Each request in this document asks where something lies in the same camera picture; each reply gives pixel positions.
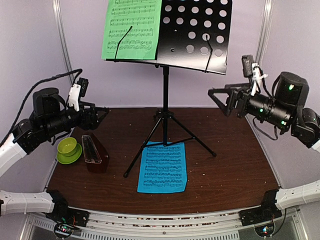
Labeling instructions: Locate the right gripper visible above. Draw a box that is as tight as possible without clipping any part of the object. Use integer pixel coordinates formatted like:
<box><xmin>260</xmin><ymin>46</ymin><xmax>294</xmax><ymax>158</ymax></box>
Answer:
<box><xmin>205</xmin><ymin>82</ymin><xmax>290</xmax><ymax>129</ymax></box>

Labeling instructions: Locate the black music stand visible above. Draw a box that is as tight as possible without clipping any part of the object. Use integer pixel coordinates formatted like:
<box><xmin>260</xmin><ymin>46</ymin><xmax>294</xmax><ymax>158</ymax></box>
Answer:
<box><xmin>104</xmin><ymin>0</ymin><xmax>233</xmax><ymax>179</ymax></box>

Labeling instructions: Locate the blue sheet music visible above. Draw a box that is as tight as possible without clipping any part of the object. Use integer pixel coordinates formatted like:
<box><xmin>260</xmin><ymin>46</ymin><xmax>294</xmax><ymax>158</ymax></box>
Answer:
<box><xmin>137</xmin><ymin>143</ymin><xmax>188</xmax><ymax>194</ymax></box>

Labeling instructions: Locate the green sheet music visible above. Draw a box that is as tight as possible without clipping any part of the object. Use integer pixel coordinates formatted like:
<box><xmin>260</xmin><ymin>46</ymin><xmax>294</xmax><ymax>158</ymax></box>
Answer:
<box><xmin>101</xmin><ymin>0</ymin><xmax>162</xmax><ymax>60</ymax></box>

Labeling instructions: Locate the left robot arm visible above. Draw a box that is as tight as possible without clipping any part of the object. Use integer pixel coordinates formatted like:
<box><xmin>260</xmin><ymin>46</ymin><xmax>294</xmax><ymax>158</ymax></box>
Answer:
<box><xmin>0</xmin><ymin>87</ymin><xmax>110</xmax><ymax>222</ymax></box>

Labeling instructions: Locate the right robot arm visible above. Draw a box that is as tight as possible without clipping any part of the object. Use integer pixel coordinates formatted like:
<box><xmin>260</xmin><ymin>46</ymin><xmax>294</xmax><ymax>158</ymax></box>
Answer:
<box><xmin>208</xmin><ymin>71</ymin><xmax>320</xmax><ymax>221</ymax></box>

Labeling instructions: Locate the brown metronome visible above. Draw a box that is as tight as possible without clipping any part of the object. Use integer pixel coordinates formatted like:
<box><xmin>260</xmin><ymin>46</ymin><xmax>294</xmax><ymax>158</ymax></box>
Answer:
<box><xmin>81</xmin><ymin>132</ymin><xmax>110</xmax><ymax>174</ymax></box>

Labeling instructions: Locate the green bowl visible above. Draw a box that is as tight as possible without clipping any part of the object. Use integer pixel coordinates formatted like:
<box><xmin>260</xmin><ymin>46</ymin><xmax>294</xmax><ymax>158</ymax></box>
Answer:
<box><xmin>57</xmin><ymin>137</ymin><xmax>78</xmax><ymax>157</ymax></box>

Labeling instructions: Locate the green saucer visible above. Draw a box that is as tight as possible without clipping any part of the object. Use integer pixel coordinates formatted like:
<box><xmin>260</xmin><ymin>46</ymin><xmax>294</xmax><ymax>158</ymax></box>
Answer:
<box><xmin>56</xmin><ymin>143</ymin><xmax>83</xmax><ymax>165</ymax></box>

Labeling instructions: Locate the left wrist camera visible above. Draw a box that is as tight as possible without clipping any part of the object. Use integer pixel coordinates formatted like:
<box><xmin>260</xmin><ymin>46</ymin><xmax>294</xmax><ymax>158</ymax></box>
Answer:
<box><xmin>66</xmin><ymin>77</ymin><xmax>89</xmax><ymax>112</ymax></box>

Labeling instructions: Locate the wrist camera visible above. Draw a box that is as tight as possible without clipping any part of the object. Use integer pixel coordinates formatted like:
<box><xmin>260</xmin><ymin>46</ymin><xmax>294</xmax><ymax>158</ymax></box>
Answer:
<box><xmin>66</xmin><ymin>77</ymin><xmax>89</xmax><ymax>112</ymax></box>
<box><xmin>241</xmin><ymin>55</ymin><xmax>268</xmax><ymax>96</ymax></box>

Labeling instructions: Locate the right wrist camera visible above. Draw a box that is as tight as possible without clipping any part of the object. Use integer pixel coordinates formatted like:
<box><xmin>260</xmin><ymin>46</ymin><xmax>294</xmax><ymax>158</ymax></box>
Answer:
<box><xmin>241</xmin><ymin>55</ymin><xmax>268</xmax><ymax>96</ymax></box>

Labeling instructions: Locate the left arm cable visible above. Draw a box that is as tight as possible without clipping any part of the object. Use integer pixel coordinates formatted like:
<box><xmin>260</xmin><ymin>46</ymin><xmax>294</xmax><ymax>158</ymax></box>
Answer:
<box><xmin>0</xmin><ymin>68</ymin><xmax>83</xmax><ymax>148</ymax></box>

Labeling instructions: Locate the right aluminium frame post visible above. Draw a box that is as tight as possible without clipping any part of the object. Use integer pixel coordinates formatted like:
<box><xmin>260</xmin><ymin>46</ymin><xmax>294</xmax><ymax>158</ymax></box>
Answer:
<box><xmin>241</xmin><ymin>0</ymin><xmax>273</xmax><ymax>113</ymax></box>

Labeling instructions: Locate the aluminium frame post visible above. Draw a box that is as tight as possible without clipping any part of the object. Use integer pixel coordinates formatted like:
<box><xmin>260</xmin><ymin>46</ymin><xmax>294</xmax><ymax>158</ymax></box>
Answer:
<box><xmin>52</xmin><ymin>0</ymin><xmax>76</xmax><ymax>87</ymax></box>
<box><xmin>241</xmin><ymin>0</ymin><xmax>273</xmax><ymax>113</ymax></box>

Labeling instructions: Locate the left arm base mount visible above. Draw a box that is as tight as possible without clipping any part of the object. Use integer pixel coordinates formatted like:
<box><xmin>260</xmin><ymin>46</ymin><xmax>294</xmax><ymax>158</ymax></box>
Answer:
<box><xmin>45</xmin><ymin>207</ymin><xmax>90</xmax><ymax>240</ymax></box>

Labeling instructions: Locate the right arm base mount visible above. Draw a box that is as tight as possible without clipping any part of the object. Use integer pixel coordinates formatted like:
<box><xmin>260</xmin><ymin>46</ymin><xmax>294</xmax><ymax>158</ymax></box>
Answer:
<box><xmin>239</xmin><ymin>207</ymin><xmax>283</xmax><ymax>238</ymax></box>

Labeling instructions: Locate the front aluminium rail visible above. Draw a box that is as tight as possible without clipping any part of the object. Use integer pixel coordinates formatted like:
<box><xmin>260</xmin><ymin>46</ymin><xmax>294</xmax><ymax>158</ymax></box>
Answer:
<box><xmin>20</xmin><ymin>207</ymin><xmax>309</xmax><ymax>240</ymax></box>

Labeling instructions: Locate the left aluminium frame post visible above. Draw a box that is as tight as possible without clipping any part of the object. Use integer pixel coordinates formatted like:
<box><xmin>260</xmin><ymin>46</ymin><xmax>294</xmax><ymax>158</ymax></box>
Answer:
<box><xmin>52</xmin><ymin>0</ymin><xmax>76</xmax><ymax>87</ymax></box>

